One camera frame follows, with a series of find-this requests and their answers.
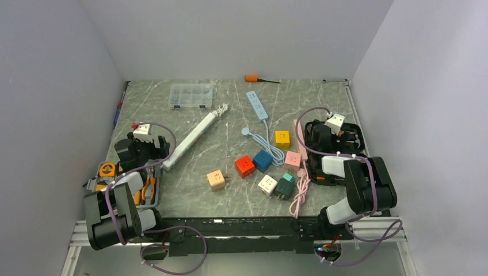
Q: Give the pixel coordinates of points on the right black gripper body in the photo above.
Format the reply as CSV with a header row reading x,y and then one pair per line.
x,y
338,147

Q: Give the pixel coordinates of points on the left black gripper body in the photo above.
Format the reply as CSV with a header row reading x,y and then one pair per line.
x,y
147,150

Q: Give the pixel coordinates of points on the pink cube socket adapter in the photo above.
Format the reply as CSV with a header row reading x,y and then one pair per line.
x,y
292,161

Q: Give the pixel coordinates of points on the white power strip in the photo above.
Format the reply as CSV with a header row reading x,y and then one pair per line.
x,y
187,142

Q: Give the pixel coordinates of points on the yellow cube socket adapter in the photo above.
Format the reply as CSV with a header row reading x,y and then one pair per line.
x,y
282,140

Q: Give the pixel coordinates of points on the teal small plug adapter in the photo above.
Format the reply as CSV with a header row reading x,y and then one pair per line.
x,y
289,177

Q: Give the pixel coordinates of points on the blue cube socket adapter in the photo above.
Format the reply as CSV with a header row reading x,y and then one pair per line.
x,y
262,161

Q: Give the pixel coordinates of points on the dark green cube adapter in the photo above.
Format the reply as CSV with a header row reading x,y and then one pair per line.
x,y
283,189

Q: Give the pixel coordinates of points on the white cube socket adapter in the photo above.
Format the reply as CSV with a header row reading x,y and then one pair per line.
x,y
267,185

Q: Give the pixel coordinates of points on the red cube socket adapter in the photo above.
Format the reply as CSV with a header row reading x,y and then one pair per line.
x,y
244,166

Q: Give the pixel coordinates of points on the beige cube socket adapter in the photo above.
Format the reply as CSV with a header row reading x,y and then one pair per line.
x,y
216,180

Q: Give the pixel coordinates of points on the pink power strip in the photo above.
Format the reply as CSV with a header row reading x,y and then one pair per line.
x,y
297,130

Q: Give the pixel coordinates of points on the light blue power strip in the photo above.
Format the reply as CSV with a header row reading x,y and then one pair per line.
x,y
257,105

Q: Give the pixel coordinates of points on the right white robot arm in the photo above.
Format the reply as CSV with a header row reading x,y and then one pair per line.
x,y
336,158

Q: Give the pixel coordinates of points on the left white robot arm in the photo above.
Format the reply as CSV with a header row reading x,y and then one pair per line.
x,y
122,204

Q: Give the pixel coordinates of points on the black tool case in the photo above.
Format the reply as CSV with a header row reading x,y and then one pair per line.
x,y
316,173

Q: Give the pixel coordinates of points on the orange tape measure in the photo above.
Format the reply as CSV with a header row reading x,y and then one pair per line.
x,y
107,169

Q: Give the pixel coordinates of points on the orange pliers in tray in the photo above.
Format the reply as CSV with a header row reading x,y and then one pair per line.
x,y
148,191

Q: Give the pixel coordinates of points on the grey tool tray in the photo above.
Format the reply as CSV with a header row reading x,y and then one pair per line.
x,y
142,184

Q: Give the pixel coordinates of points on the blue red pen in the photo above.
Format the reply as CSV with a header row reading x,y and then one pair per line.
x,y
118,109

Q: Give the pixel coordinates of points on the clear plastic organizer box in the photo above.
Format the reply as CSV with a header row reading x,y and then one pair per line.
x,y
191,96

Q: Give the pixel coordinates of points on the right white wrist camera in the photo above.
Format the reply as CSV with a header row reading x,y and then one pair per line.
x,y
335,122

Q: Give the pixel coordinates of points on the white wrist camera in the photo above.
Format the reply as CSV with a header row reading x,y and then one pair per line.
x,y
143,132
335,122

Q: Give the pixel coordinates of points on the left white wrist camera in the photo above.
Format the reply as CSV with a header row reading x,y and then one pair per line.
x,y
143,132

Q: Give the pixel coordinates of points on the orange handled screwdriver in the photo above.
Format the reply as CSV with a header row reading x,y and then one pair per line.
x,y
255,79

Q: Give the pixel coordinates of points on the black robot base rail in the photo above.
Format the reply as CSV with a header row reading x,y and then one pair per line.
x,y
185,236

